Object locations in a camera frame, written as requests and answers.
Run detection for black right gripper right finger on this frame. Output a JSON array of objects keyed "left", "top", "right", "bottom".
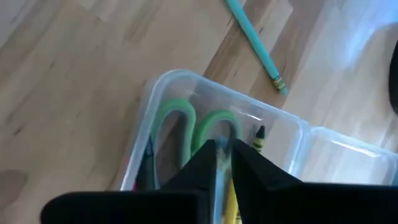
[{"left": 231, "top": 139, "right": 398, "bottom": 224}]

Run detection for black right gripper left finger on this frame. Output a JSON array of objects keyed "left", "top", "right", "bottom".
[{"left": 40, "top": 139, "right": 218, "bottom": 224}]

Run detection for clear blue pen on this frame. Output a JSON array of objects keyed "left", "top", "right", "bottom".
[{"left": 216, "top": 136, "right": 233, "bottom": 224}]

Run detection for black pen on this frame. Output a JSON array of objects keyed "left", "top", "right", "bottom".
[{"left": 135, "top": 135, "right": 156, "bottom": 191}]

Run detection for dark green crayon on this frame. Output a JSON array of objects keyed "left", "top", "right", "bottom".
[{"left": 252, "top": 124, "right": 266, "bottom": 153}]

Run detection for clear plastic supply box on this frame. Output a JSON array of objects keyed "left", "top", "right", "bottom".
[{"left": 119, "top": 68, "right": 398, "bottom": 224}]

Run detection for green-handled scissors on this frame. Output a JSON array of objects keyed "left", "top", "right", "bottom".
[{"left": 149, "top": 98, "right": 244, "bottom": 187}]

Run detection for teal pencil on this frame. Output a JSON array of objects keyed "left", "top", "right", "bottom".
[{"left": 223, "top": 0, "right": 290, "bottom": 96}]

